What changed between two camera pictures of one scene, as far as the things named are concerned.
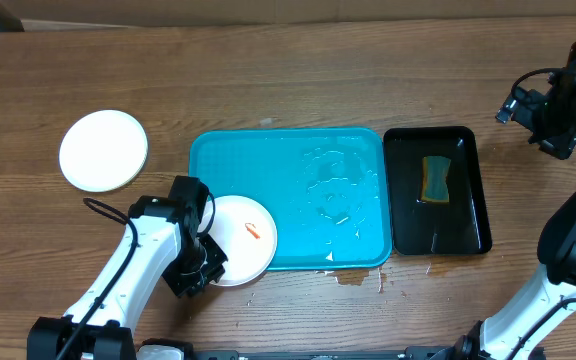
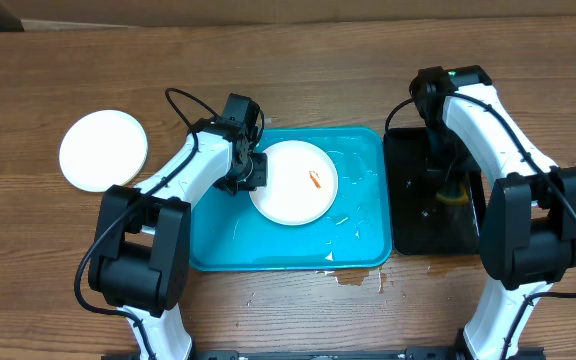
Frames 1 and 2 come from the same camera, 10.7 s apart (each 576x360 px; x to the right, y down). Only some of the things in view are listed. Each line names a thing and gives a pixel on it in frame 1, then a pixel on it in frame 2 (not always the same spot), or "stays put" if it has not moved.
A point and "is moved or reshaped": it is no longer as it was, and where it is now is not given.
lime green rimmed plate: (102, 164) stays put
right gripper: (531, 106) -> (453, 177)
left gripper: (183, 287) -> (260, 180)
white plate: (247, 234) -> (302, 183)
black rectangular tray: (437, 198) stays put
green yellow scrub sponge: (434, 179) is moved or reshaped
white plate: (103, 151) stays put
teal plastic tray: (328, 190) stays put
